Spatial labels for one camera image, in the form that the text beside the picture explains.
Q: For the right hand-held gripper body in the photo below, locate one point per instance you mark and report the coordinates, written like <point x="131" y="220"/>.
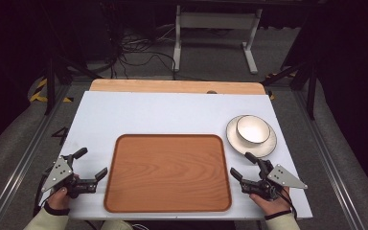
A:
<point x="282" y="179"/>

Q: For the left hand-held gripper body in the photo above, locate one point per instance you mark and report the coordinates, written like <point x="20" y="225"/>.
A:
<point x="58" y="174"/>

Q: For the person's left hand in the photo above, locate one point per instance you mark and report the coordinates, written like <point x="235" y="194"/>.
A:
<point x="59" y="199"/>

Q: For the person's right hand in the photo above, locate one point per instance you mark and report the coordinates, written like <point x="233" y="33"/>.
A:
<point x="273" y="204"/>

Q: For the cream plate with dark rim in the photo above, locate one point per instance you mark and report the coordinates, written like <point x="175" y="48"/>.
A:
<point x="255" y="148"/>

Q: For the cream bowl with dark rim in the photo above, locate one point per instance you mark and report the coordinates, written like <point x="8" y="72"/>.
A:
<point x="254" y="128"/>

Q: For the black wristband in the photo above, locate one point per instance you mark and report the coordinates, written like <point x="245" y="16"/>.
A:
<point x="278" y="215"/>
<point x="56" y="211"/>

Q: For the person's cream clothing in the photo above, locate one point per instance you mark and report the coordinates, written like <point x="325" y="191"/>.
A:
<point x="116" y="225"/>

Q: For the yellow and black floor tape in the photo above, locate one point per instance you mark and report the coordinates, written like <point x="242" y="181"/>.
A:
<point x="38" y="94"/>
<point x="271" y="95"/>

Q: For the brown wooden tray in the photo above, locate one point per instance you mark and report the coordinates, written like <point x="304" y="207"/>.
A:
<point x="167" y="174"/>

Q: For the black tripod stand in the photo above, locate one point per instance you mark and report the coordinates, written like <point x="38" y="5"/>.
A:
<point x="50" y="80"/>
<point x="311" y="89"/>

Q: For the white board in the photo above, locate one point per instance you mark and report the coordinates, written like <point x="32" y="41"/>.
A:
<point x="159" y="111"/>

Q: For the light wooden table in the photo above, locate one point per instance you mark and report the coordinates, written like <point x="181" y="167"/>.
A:
<point x="172" y="86"/>

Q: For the white metal stand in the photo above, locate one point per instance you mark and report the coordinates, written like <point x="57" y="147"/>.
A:
<point x="217" y="20"/>

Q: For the aluminium rail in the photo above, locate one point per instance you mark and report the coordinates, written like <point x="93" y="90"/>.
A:
<point x="22" y="163"/>
<point x="329" y="159"/>

